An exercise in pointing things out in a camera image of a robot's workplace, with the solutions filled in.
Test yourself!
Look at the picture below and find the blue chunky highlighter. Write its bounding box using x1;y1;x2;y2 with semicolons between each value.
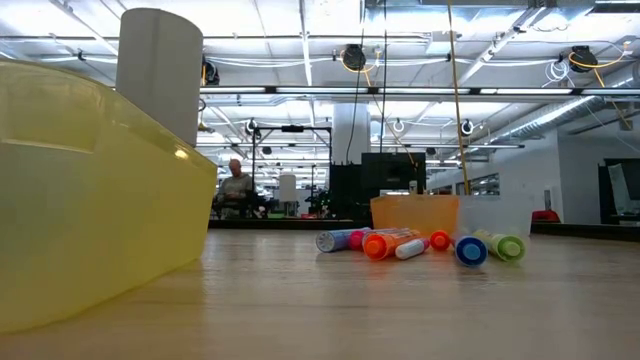
452;233;489;268
315;229;361;254

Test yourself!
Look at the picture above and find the pink chunky highlighter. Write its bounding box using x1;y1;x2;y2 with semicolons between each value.
347;226;375;252

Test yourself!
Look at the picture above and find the orange chunky highlighter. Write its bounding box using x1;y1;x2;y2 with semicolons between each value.
362;228;424;262
429;229;453;253

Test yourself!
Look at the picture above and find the white marker red cap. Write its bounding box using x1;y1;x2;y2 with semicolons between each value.
394;237;432;261

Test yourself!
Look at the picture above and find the light green chunky highlighter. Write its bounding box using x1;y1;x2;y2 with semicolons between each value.
472;229;528;263

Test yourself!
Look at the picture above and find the black robot rig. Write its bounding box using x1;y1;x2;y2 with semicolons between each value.
249;124;334;220

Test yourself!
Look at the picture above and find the small white table lamp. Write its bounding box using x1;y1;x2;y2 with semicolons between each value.
277;173;298;218

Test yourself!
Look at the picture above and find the black equipment cabinet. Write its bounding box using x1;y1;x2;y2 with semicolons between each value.
329;151;427;221

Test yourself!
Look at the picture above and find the person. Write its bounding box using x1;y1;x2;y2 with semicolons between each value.
211;158;257;220

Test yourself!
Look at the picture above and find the orange plastic bin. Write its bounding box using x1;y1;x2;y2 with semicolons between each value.
370;194;461;236

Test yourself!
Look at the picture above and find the clear plastic bin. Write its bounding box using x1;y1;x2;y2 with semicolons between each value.
457;194;534;238

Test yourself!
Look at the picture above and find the white lamp with wooden base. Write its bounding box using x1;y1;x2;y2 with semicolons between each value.
115;6;205;149

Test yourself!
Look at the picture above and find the yellow plastic bin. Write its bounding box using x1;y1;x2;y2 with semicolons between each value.
0;56;219;335

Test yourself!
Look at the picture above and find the red object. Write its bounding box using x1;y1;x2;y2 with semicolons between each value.
530;209;562;224

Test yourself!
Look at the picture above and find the black aluminium table frame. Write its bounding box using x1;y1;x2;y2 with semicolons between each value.
207;217;640;242

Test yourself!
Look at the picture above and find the black ceiling cable reel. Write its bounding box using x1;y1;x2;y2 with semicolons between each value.
569;45;599;74
341;43;368;72

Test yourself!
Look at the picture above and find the yellow cable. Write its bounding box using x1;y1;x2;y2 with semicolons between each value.
446;0;472;196

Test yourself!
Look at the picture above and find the silver ventilation duct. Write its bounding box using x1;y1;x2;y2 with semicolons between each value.
492;62;640;146

